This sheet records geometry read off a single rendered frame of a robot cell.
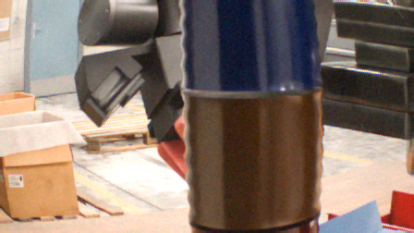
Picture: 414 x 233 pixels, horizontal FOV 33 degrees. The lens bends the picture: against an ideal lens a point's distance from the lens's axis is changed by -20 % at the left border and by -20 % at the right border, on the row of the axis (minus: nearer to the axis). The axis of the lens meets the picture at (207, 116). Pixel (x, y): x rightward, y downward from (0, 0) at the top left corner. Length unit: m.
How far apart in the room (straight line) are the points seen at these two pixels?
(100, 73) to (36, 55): 10.82
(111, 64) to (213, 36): 0.53
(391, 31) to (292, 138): 0.27
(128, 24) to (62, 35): 10.94
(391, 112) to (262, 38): 0.23
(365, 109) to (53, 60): 11.22
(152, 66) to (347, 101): 0.32
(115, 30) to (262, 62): 0.52
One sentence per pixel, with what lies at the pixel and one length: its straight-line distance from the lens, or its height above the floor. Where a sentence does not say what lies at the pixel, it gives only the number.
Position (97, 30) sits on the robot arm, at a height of 1.16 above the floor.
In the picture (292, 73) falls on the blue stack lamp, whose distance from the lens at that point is 0.21.
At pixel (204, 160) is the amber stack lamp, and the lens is 0.21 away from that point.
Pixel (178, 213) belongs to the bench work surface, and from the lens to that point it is 1.12.
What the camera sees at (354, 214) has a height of 1.01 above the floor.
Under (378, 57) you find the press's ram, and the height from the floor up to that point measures 1.15.
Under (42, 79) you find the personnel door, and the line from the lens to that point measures 11.60.
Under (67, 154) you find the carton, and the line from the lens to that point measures 4.02.
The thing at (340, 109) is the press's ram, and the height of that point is 1.12.
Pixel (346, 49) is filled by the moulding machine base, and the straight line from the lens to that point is 7.90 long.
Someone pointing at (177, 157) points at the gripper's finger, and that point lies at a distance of 0.76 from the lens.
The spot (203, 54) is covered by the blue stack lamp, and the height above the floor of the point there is 1.16.
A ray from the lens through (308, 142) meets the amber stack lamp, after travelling 0.21.
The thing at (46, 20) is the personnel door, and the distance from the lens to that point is 11.57.
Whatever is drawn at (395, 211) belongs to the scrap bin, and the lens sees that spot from 0.91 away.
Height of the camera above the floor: 1.18
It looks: 8 degrees down
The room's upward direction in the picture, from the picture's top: 2 degrees counter-clockwise
